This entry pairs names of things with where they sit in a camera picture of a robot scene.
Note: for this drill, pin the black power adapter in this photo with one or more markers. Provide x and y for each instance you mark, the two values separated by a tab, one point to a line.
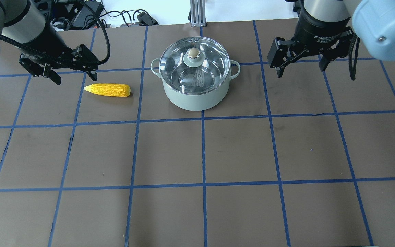
80	17

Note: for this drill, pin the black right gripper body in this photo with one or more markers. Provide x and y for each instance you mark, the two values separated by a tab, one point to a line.
315	29

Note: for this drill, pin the brown gridded table mat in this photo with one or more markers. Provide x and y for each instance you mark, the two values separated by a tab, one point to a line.
307	159

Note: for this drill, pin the glass pot lid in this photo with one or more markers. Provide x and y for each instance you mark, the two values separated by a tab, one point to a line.
195	65

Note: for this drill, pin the yellow corn cob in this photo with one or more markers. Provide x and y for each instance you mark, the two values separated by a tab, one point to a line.
109	89

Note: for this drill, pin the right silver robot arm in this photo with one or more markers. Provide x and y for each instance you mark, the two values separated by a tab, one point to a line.
372	21

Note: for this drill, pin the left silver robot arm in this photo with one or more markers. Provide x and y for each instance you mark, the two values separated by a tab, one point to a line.
21	21

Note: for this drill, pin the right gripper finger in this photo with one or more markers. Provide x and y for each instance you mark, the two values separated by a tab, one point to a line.
284	52
341	50

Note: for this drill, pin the aluminium frame post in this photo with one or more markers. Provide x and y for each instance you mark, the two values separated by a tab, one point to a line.
197	13

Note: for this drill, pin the mint green cooking pot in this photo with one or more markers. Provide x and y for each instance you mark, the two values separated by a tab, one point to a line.
199	102

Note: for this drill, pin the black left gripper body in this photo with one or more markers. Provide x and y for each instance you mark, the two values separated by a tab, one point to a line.
48	42

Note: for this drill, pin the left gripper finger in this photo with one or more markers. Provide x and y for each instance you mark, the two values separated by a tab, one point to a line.
89	61
36	70

